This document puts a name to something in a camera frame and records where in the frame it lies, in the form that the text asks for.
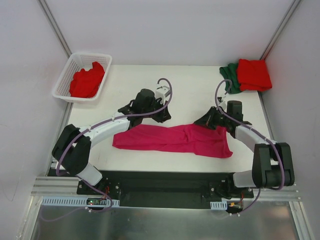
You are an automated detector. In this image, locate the pink t shirt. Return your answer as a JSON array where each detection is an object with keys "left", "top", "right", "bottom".
[{"left": 112, "top": 124, "right": 233, "bottom": 159}]

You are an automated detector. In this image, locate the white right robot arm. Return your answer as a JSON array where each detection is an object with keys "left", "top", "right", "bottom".
[{"left": 194, "top": 100, "right": 295, "bottom": 198}]

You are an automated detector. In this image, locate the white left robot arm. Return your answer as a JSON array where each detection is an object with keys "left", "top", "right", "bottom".
[{"left": 52, "top": 85, "right": 172, "bottom": 195}]

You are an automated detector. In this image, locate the folded green t shirt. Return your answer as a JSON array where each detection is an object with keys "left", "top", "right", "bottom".
[{"left": 219, "top": 63, "right": 242, "bottom": 94}]

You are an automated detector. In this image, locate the folded red t shirt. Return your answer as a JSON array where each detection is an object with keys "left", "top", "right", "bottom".
[{"left": 237, "top": 58, "right": 272, "bottom": 92}]

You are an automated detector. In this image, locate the red t shirt in basket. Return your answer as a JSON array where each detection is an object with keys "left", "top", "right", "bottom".
[{"left": 69, "top": 61, "right": 105, "bottom": 98}]

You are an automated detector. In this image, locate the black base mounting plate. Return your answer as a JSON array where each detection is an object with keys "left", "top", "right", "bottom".
[{"left": 47, "top": 169, "right": 255, "bottom": 210}]

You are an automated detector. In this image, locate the white perforated plastic basket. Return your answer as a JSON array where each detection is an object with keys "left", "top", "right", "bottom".
[{"left": 52, "top": 52, "right": 113, "bottom": 104}]

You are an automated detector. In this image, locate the right white cable duct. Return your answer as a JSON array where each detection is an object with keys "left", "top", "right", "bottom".
[{"left": 210, "top": 200, "right": 228, "bottom": 211}]

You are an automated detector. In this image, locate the white cable duct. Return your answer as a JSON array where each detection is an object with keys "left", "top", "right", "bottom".
[
  {"left": 210, "top": 200, "right": 228, "bottom": 211},
  {"left": 42, "top": 196, "right": 111, "bottom": 208}
]

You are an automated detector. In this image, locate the right aluminium rail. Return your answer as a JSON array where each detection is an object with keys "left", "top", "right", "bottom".
[{"left": 258, "top": 183, "right": 303, "bottom": 202}]

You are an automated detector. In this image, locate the aluminium rail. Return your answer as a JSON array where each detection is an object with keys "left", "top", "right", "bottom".
[
  {"left": 31, "top": 176, "right": 79, "bottom": 197},
  {"left": 258, "top": 183, "right": 303, "bottom": 202}
]

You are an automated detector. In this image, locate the left aluminium frame post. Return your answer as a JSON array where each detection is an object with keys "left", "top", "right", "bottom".
[{"left": 37, "top": 0, "right": 72, "bottom": 58}]

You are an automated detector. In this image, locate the left aluminium rail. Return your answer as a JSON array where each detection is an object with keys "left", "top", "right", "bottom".
[{"left": 31, "top": 176, "right": 79, "bottom": 197}]

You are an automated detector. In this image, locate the left white cable duct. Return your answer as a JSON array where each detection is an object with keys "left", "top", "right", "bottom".
[{"left": 42, "top": 196, "right": 111, "bottom": 208}]

